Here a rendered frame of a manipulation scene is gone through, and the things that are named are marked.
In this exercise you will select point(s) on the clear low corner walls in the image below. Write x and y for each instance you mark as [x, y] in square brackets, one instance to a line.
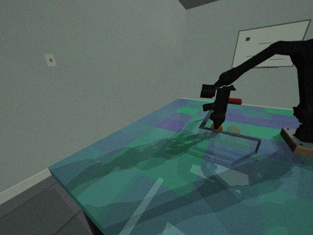
[229, 140]

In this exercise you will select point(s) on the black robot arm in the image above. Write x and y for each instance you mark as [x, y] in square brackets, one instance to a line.
[301, 54]

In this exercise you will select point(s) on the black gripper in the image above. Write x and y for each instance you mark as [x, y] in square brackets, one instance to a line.
[218, 116]

